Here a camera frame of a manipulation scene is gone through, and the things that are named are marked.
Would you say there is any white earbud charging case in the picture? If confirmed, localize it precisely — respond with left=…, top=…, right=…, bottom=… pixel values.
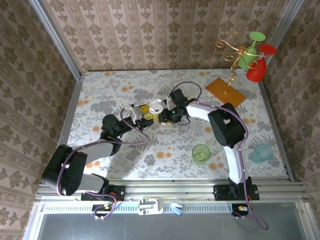
left=148, top=98, right=163, bottom=115

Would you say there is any floral patterned table cover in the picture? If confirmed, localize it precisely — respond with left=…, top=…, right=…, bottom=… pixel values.
left=66, top=69, right=288, bottom=180

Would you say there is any green transparent plastic cup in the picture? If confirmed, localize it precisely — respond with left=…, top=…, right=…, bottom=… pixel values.
left=191, top=143, right=212, bottom=165

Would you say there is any orange wooden rack base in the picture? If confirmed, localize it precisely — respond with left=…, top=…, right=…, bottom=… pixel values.
left=205, top=77, right=247, bottom=111

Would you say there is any green plastic wine glass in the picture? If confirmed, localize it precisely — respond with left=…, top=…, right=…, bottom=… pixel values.
left=237, top=31, right=266, bottom=70

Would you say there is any red plastic wine glass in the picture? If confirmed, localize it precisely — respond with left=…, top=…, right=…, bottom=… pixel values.
left=246, top=44, right=278, bottom=83

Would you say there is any teal translucent plastic cup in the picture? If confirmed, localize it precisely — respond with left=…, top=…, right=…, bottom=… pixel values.
left=250, top=143, right=275, bottom=164

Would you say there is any blue plastic clip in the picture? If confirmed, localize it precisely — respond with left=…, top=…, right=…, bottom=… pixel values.
left=169, top=201, right=185, bottom=216

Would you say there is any grey metal panel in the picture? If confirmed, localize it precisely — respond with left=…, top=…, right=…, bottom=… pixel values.
left=37, top=212, right=308, bottom=240

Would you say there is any aluminium table side rail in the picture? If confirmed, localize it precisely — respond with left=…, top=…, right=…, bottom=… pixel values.
left=34, top=73, right=85, bottom=198
left=257, top=81, right=297, bottom=182

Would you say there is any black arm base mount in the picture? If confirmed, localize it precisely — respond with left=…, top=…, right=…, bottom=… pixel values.
left=213, top=184, right=260, bottom=201
left=81, top=185, right=126, bottom=202

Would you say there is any aluminium frame rail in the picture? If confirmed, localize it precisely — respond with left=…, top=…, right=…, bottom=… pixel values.
left=34, top=177, right=310, bottom=202

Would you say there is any white slotted cable duct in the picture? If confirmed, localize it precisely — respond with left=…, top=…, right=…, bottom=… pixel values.
left=41, top=200, right=232, bottom=213

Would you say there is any black connector with wires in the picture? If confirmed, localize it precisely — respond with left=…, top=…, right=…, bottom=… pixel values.
left=91, top=203, right=113, bottom=221
left=231, top=203, right=251, bottom=219

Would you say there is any gold wire glass rack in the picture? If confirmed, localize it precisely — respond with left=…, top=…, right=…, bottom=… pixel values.
left=216, top=31, right=251, bottom=95

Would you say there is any white plastic bracket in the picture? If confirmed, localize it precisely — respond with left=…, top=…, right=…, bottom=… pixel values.
left=137, top=197, right=164, bottom=216

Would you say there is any aluminium frame post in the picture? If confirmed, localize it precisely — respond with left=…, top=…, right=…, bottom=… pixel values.
left=264, top=0, right=305, bottom=51
left=28, top=0, right=83, bottom=81

